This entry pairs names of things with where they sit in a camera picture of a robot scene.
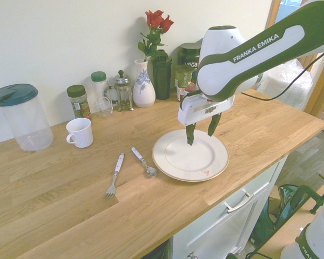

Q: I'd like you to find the wooden door frame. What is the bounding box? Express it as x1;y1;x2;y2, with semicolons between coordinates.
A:
269;0;324;127

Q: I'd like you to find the white kitchen cabinet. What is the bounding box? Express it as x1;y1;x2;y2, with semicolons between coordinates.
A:
140;153;290;259

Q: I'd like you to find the green metal clamp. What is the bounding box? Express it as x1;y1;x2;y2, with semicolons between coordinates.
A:
275;174;324;230

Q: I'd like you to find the metal drawer handle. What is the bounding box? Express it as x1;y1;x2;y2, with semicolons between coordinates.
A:
221;188;254;214

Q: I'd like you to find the black shaker bottle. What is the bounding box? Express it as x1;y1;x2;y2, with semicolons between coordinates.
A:
151;49;173;100

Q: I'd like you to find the clear pitcher with green lid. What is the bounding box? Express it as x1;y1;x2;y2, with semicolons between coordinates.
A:
0;83;54;152

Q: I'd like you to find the plastic-wrapped white bundle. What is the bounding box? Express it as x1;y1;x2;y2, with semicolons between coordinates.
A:
255;58;318;112

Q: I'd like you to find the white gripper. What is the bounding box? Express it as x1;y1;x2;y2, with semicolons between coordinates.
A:
178;92;235;147

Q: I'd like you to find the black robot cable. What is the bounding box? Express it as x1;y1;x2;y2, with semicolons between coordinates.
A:
240;50;324;102

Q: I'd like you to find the white-handled spoon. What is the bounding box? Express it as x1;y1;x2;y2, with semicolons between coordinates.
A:
131;146;158;178

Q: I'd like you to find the glass French press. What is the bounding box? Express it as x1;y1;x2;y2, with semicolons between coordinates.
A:
105;70;135;112

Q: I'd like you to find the large dark protein tub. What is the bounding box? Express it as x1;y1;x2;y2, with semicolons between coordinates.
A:
177;42;203;85

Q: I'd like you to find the white gold-rimmed plate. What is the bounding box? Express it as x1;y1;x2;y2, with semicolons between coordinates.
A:
151;128;230;182

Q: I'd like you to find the small red-labelled jar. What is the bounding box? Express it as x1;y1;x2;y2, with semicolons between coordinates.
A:
176;85;198;103

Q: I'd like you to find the small clear plastic cup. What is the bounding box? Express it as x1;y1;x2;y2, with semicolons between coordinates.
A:
98;97;113;119

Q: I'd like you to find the white-handled fork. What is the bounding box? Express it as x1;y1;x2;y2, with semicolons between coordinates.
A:
104;152;125;200

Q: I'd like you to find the clear bottle with green lid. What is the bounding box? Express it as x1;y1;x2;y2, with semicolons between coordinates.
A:
90;71;109;114

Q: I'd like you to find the green bag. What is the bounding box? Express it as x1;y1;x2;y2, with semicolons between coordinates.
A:
249;184;303;248

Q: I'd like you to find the white vase with blue flower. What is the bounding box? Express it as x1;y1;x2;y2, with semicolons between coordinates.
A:
132;59;156;108

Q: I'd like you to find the red roses bunch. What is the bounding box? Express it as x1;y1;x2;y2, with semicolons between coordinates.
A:
137;10;175;62

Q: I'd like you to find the green-lidded container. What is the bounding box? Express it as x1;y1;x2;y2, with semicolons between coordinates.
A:
173;64;195;88

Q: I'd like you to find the white ceramic mug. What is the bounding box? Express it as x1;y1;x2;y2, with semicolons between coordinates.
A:
65;117;94;149

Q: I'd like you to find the spice jar with dark lid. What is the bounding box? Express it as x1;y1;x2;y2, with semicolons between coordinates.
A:
66;84;92;121

